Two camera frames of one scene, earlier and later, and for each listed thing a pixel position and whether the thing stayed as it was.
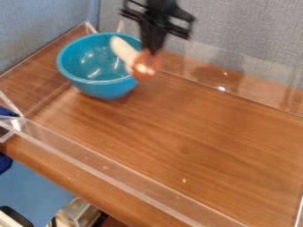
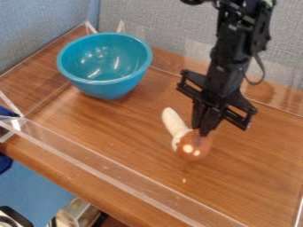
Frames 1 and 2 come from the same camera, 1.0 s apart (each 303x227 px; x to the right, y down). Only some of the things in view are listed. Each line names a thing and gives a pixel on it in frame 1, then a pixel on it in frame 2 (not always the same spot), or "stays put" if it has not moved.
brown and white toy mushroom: (144, 64) → (189, 143)
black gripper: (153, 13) → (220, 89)
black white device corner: (13, 218) stays put
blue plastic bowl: (96, 68) stays put
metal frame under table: (78, 214) stays put
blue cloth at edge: (5, 159) stays put
